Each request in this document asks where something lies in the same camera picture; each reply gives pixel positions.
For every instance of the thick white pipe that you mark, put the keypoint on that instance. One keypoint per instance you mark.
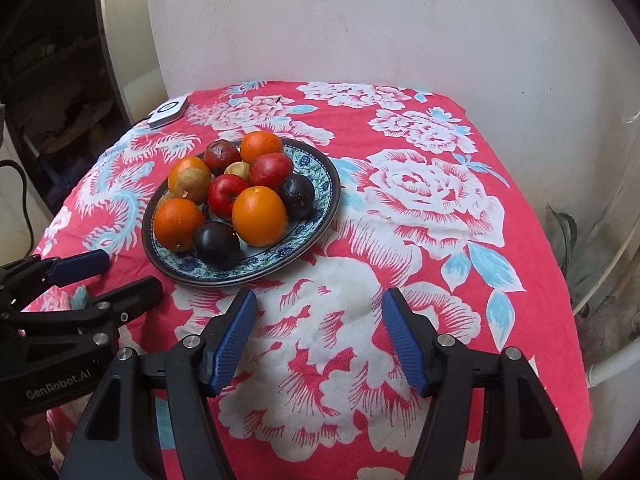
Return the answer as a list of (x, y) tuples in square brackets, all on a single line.
[(617, 362)]

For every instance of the wrinkled brown-red apple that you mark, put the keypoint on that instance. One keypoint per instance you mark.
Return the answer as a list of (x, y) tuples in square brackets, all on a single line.
[(219, 155)]

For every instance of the shiny red apple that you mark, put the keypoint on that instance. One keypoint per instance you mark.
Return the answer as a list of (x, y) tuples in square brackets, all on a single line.
[(224, 196)]

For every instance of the dull red apple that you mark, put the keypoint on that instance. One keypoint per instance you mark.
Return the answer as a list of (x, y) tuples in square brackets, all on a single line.
[(270, 171)]

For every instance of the red floral tablecloth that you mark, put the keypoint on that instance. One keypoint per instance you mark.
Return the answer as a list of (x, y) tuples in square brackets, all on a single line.
[(425, 260)]

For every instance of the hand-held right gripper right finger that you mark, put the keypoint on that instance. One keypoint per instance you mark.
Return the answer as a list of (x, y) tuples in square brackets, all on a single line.
[(405, 345)]

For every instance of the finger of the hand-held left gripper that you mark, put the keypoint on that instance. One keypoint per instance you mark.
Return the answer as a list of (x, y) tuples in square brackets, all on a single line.
[(80, 262), (130, 295)]

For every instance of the small dark orange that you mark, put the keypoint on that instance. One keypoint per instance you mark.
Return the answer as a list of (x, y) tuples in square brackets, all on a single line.
[(260, 145)]

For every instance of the dark purple plum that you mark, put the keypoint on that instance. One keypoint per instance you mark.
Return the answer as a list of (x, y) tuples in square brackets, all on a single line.
[(217, 245), (298, 196)]

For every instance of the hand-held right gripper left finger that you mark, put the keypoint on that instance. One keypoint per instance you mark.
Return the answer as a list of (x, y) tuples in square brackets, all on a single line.
[(235, 340)]

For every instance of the dented small yellow pear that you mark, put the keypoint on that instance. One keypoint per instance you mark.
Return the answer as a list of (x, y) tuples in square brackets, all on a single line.
[(237, 170)]

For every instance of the thin white pipe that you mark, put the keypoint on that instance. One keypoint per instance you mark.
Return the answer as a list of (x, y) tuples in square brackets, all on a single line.
[(612, 272)]

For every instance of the blue patterned ceramic plate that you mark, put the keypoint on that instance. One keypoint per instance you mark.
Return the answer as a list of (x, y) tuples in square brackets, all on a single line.
[(322, 185)]

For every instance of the white square device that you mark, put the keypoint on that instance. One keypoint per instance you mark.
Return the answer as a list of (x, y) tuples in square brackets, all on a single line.
[(167, 110)]

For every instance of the large yellowish orange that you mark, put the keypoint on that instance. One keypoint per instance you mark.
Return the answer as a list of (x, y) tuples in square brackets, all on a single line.
[(177, 172)]

